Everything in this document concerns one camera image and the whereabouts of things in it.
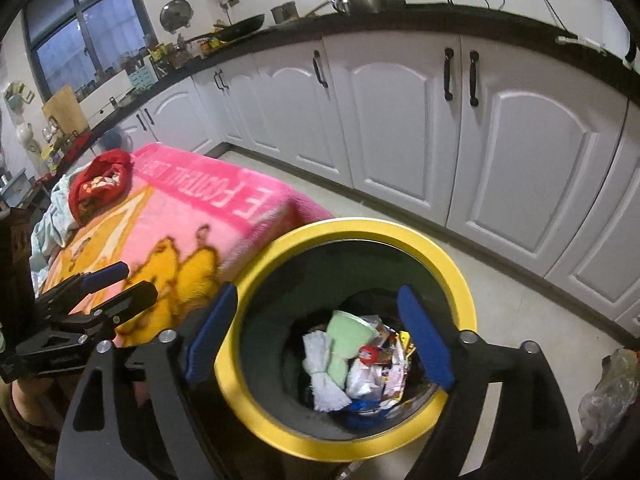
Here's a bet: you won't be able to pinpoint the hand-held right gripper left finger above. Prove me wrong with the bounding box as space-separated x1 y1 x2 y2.
55 282 238 480

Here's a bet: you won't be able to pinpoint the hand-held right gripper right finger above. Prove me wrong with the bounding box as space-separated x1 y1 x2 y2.
397 285 583 480

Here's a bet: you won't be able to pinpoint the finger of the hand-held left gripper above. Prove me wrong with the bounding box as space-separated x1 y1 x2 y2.
37 261 131 307
91 280 159 332

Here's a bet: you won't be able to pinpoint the red tube packet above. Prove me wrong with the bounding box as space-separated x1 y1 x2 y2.
357 344 394 365

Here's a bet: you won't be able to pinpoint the large white printed wrapper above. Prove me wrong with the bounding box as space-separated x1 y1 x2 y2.
346 357 407 403

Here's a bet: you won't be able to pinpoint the green paper cup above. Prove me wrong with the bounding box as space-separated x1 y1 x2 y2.
325 309 382 389

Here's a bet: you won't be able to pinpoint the blue wrapper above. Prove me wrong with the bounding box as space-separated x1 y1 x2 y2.
347 396 386 415

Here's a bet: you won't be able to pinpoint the white tissue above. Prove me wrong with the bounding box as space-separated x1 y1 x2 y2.
302 330 354 414

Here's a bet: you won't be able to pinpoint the yellow trash bin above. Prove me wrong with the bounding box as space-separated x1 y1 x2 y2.
214 217 479 464

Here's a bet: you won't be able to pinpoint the person's left forearm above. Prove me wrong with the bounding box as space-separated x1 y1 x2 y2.
0 410 62 467

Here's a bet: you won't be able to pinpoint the person's left hand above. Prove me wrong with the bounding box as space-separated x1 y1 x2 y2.
12 377 59 428

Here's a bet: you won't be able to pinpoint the light blue cloth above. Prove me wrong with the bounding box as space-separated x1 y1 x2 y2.
29 175 79 282

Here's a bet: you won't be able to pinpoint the red printed cloth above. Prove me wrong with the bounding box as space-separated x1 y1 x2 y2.
67 148 134 227

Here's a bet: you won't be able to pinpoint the pink printed blanket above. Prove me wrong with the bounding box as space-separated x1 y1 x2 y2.
32 142 337 349

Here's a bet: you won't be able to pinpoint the grey plastic box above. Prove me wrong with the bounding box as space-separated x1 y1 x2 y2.
0 167 29 197

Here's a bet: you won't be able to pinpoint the wooden cutting board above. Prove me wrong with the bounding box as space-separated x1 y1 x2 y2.
42 84 91 134

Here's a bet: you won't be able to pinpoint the clear plastic bag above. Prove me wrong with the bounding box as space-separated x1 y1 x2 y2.
579 347 640 447

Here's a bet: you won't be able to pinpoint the hanging dish cloths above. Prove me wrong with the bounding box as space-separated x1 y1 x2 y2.
4 79 37 107

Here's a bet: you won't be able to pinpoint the blue utensil holder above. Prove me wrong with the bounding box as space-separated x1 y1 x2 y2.
127 62 159 89

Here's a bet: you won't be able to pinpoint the row of glass jars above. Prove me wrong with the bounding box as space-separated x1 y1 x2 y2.
75 47 152 102

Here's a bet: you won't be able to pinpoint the cluster of condiment bottles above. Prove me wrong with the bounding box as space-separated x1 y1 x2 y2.
147 34 222 69

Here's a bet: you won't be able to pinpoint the dark framed window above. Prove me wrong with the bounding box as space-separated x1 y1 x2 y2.
22 0 162 102

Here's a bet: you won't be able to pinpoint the steel pan lid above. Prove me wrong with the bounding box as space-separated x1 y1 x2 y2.
159 0 194 32

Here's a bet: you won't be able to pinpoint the black wok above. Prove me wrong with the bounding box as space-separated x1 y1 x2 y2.
187 13 266 44

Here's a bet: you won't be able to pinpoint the small steel pot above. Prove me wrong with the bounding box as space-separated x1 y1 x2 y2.
271 1 300 26

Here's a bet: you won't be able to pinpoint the white charger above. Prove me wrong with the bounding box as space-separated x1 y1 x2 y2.
554 34 609 57

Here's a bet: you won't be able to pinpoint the white electric kettle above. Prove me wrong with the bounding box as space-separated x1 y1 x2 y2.
622 34 640 69

